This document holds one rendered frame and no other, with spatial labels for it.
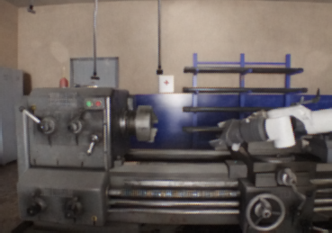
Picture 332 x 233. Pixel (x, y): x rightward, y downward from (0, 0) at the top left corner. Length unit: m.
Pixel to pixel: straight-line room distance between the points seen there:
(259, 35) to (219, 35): 0.89
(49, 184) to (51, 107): 0.45
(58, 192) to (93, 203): 0.21
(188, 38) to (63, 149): 3.76
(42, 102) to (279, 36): 4.71
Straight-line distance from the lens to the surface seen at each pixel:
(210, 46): 4.64
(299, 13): 5.55
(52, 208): 1.40
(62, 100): 1.35
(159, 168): 1.30
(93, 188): 1.24
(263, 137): 0.74
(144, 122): 1.34
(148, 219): 1.45
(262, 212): 1.21
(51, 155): 1.44
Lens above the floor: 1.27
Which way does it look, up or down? 3 degrees down
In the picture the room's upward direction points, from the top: straight up
